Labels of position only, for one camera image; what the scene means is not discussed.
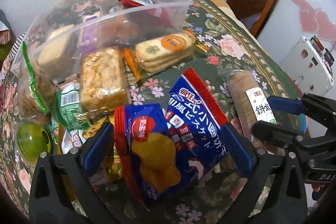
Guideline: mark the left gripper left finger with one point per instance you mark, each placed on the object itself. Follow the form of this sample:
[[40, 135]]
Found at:
[[61, 191]]

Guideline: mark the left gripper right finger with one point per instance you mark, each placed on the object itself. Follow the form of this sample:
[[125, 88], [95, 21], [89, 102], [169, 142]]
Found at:
[[274, 191]]

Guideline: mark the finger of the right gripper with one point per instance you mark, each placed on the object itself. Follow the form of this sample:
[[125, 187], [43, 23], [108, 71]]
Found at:
[[318, 108], [284, 137]]

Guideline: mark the round cracker roll pack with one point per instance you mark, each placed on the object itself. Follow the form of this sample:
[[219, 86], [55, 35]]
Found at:
[[250, 102]]

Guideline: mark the blue red biscuit bag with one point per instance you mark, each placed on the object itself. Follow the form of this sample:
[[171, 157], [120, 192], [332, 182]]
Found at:
[[195, 119]]

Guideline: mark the green edged bread pack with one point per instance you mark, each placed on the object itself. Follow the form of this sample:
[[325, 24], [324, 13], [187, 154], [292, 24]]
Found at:
[[36, 92]]

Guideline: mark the blue chip snack bag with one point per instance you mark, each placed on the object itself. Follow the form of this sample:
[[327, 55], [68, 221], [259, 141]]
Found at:
[[156, 163]]

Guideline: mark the puffed rice cake pack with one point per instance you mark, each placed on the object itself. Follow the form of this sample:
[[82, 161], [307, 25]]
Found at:
[[103, 83]]

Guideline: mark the orange rice cracker pack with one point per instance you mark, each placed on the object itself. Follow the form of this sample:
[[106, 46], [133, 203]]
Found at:
[[156, 55]]

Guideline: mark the purple gold snack packet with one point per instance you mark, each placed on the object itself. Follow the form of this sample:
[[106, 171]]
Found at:
[[89, 40]]

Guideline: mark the white device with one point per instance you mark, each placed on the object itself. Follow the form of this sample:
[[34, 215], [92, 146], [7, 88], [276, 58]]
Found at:
[[309, 64]]

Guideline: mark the white red snack packet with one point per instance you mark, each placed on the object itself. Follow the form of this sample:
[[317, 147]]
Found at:
[[72, 139]]

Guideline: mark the yellow noodle snack pack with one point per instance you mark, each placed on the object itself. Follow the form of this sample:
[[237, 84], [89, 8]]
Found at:
[[110, 169]]

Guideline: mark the green barcode snack packet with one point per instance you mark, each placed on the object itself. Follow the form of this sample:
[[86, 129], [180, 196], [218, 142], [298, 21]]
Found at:
[[66, 108]]

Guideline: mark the floral green bedspread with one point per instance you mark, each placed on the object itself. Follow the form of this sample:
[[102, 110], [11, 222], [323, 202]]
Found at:
[[231, 47]]

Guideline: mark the beige blanket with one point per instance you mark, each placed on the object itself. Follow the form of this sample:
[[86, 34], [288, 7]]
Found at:
[[221, 4]]

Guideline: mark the clear plastic storage box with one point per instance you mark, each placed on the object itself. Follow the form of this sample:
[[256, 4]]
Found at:
[[150, 34]]

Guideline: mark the pile of clothes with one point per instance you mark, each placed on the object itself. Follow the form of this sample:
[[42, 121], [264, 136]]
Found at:
[[5, 37]]

